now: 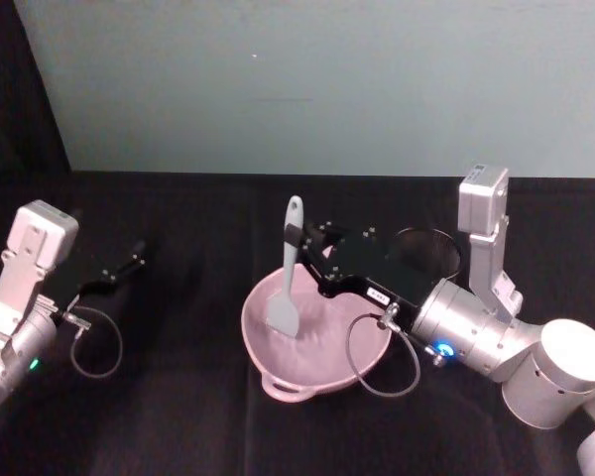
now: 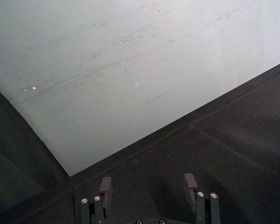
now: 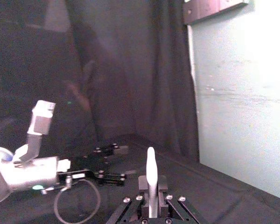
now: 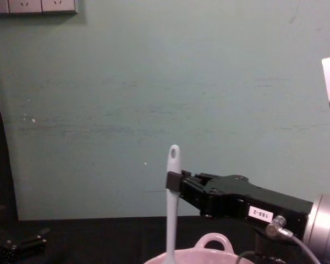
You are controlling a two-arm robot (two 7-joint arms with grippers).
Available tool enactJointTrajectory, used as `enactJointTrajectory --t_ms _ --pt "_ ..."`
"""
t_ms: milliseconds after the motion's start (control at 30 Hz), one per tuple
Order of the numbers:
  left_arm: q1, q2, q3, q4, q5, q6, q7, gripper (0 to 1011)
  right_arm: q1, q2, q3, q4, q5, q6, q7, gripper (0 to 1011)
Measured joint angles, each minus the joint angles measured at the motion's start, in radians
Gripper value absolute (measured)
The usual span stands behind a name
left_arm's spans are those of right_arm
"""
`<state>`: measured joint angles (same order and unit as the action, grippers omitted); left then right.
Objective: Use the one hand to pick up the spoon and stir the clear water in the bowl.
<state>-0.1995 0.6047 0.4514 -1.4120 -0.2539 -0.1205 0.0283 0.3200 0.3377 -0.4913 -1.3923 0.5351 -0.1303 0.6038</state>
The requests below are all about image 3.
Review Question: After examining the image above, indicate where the thin dark looped cable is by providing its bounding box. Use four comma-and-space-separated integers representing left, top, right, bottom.
54, 178, 102, 224

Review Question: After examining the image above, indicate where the black table cloth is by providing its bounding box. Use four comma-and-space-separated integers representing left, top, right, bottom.
0, 134, 280, 224

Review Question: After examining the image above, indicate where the black hanging curtain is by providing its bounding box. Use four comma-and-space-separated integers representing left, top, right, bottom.
0, 0, 200, 164

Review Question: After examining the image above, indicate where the small white plastic piece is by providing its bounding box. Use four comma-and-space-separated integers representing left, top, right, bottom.
146, 147, 159, 219

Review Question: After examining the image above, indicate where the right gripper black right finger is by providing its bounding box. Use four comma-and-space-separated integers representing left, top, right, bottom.
157, 175, 209, 224

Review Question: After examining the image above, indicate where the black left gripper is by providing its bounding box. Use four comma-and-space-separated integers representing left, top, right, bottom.
57, 143, 129, 187

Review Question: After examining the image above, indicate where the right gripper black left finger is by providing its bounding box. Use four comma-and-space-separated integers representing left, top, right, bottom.
106, 175, 152, 224

